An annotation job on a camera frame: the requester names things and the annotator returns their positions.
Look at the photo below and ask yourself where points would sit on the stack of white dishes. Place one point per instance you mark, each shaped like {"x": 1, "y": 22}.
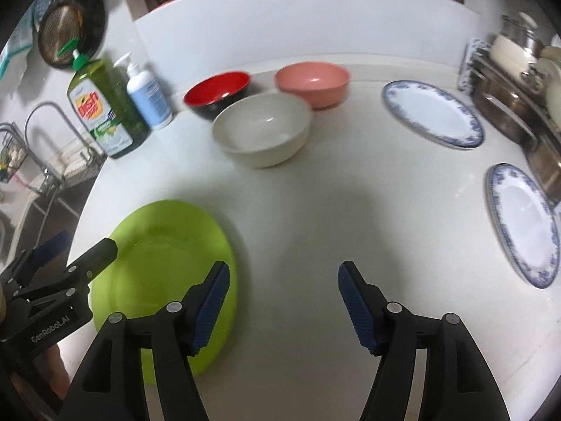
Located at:
{"x": 553, "y": 83}

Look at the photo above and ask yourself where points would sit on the pink bowl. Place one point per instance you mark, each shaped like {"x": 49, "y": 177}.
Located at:
{"x": 311, "y": 79}

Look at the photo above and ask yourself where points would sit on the cream white pot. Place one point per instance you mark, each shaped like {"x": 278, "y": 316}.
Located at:
{"x": 508, "y": 55}

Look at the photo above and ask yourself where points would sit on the metal faucet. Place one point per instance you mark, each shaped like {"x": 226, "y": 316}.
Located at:
{"x": 44, "y": 107}

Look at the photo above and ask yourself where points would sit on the person's left forearm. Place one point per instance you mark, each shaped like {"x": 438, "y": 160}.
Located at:
{"x": 2, "y": 302}

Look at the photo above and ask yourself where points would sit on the green plate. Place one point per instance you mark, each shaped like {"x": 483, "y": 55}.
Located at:
{"x": 166, "y": 250}

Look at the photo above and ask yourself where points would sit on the person's left hand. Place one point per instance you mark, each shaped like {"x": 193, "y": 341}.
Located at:
{"x": 60, "y": 368}

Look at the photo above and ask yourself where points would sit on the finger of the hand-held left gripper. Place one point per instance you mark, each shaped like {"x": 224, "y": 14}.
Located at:
{"x": 98, "y": 256}
{"x": 50, "y": 245}

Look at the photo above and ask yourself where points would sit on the white perforated rack panel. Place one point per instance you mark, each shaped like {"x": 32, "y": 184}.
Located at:
{"x": 471, "y": 63}

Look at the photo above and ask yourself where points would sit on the kitchen sink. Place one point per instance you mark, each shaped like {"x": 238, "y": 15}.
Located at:
{"x": 39, "y": 210}

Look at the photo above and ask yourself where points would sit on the patterned cloth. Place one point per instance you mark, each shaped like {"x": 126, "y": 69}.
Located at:
{"x": 17, "y": 48}

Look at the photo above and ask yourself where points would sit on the steel pot with lid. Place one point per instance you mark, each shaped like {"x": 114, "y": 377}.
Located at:
{"x": 523, "y": 30}

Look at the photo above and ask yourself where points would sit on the large steel basin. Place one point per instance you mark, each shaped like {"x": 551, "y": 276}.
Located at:
{"x": 499, "y": 105}

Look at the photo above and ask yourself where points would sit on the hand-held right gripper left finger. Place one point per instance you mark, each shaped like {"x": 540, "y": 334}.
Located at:
{"x": 212, "y": 311}

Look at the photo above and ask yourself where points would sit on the metal dish rack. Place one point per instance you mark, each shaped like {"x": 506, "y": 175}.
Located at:
{"x": 515, "y": 90}

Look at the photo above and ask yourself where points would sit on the white pump bottle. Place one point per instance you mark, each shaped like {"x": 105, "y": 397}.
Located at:
{"x": 147, "y": 96}

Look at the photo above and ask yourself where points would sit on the white bowl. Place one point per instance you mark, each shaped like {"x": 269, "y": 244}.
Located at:
{"x": 263, "y": 118}

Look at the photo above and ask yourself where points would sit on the metal mesh strainer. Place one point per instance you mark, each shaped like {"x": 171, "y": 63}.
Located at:
{"x": 61, "y": 30}

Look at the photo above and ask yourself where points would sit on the green dish soap bottle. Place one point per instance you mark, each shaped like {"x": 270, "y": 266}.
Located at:
{"x": 105, "y": 109}

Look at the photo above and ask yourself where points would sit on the red and black bowl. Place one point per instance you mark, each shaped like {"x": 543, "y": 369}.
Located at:
{"x": 214, "y": 87}

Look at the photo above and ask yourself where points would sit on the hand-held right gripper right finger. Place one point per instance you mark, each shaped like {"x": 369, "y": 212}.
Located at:
{"x": 357, "y": 311}

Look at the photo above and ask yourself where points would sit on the blue rimmed white plate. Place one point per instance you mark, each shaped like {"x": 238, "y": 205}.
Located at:
{"x": 429, "y": 112}
{"x": 521, "y": 219}

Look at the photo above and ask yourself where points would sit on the steel bowl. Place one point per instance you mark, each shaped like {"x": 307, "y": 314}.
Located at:
{"x": 545, "y": 166}

